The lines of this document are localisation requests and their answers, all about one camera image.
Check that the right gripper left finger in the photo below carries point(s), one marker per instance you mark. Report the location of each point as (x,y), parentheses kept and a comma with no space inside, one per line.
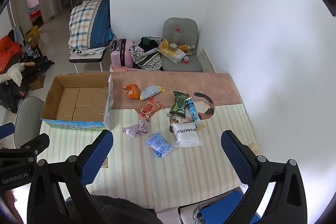
(46,203)

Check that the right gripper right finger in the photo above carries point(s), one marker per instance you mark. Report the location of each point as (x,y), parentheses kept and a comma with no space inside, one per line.
(288,201)

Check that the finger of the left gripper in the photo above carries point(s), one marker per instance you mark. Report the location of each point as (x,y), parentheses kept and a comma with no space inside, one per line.
(6,130)

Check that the purple fluffy cloth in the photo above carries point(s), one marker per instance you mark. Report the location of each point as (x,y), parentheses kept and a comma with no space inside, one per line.
(140,128)

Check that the white soft pillow pack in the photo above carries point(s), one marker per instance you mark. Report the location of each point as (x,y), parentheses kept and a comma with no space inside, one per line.
(186,135)

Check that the light blue tissue pack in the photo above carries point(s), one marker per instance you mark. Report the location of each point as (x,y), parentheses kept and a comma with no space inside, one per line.
(159,145)

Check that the silver yellow scrubbing sponge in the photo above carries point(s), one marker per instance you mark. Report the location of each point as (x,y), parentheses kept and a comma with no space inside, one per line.
(150,91)

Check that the grey round chair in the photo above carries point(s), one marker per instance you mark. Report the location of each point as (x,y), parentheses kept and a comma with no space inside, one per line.
(28,121)

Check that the small cardboard box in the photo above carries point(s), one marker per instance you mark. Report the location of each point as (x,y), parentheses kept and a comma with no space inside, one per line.
(38,83)

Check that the white goose plush toy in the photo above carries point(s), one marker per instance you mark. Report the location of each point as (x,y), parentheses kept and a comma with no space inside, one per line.
(15,73)

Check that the blue folder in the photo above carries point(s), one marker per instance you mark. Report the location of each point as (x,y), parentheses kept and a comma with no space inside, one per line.
(218,212)

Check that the open cardboard box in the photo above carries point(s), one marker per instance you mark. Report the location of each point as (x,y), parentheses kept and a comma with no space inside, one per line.
(79,102)

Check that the orange plastic bag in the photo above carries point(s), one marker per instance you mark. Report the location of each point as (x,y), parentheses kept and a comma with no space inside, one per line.
(8,49)

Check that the white bench table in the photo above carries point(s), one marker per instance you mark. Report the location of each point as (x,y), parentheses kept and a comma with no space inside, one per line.
(94,57)

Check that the orange snack packet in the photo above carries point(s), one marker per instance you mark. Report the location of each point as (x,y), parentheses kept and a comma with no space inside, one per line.
(132,91)

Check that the plaid blue quilt bag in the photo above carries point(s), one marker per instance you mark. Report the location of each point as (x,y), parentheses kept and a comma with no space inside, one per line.
(90,26)

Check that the pink suitcase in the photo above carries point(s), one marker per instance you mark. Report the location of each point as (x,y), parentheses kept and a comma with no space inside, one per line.
(120,54)

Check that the red floral snack packet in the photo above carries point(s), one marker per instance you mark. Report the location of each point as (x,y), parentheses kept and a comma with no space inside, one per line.
(149,109)

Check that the blue tube packet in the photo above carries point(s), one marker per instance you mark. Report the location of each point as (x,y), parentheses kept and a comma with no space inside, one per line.
(193,111)

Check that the green snack packet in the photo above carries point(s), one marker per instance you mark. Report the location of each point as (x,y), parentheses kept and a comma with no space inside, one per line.
(179,106)

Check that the patterned black white bag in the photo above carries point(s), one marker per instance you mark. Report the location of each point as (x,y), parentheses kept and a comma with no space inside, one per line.
(145,54)

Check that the yellow snack bag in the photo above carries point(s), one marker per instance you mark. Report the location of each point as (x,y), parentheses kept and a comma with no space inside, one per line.
(164,47)

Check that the small red white box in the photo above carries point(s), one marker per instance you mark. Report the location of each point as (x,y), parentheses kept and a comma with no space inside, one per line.
(186,60)

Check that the white tissue box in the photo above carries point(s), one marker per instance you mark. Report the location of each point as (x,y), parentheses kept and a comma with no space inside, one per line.
(175,56)

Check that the clear plastic bottle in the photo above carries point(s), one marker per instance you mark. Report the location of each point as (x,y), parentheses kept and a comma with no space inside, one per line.
(177,35)

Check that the grey floor chair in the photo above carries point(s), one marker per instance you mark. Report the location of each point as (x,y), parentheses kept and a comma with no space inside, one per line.
(189,37)

